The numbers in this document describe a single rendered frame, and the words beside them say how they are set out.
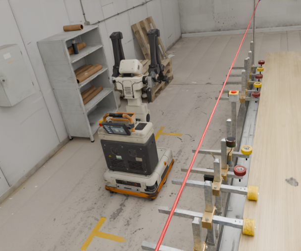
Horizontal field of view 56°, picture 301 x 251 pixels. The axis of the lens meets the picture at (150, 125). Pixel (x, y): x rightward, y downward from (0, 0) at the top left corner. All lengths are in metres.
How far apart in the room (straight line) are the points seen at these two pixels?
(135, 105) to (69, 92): 1.38
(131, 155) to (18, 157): 1.64
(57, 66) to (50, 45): 0.29
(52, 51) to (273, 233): 3.33
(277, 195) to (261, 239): 0.33
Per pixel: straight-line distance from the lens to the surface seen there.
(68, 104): 4.24
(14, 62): 3.56
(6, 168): 3.86
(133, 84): 2.87
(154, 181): 2.96
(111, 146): 2.95
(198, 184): 1.80
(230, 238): 1.96
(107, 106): 5.05
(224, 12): 9.51
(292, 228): 1.70
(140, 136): 2.69
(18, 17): 4.02
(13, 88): 3.53
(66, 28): 4.44
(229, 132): 2.17
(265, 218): 1.71
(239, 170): 1.99
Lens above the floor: 2.16
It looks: 29 degrees down
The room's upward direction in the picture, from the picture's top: 10 degrees counter-clockwise
